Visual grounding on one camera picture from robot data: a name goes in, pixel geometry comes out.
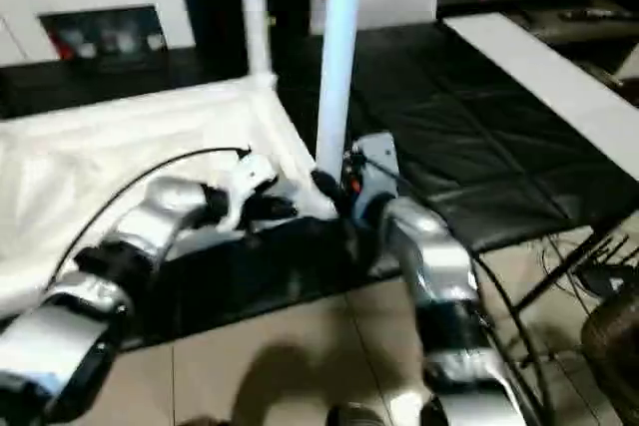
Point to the white table leg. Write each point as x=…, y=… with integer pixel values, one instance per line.
x=339, y=72
x=257, y=12

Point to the white plastic table top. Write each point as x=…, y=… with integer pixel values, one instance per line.
x=100, y=136

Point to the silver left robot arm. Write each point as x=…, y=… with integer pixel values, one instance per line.
x=140, y=226

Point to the small white cup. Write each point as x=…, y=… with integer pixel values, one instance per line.
x=152, y=40
x=87, y=49

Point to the black cabinet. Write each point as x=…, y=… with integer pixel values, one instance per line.
x=214, y=7

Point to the white jar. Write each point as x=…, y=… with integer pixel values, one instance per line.
x=122, y=42

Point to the dark robot left foot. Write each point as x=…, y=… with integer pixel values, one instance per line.
x=204, y=422

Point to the dark robot foot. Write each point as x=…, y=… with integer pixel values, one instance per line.
x=204, y=422
x=354, y=415

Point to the dark robot right foot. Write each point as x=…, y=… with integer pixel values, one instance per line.
x=354, y=415

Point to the black tripod leg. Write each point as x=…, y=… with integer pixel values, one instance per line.
x=564, y=276

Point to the red packet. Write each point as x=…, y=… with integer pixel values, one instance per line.
x=62, y=44

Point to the dark grey floor device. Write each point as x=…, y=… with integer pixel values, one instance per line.
x=604, y=279

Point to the black remote control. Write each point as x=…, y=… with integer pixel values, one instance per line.
x=594, y=13

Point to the brown woven basket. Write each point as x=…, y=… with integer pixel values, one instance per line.
x=614, y=346

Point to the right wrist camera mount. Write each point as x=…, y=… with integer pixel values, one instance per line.
x=377, y=156

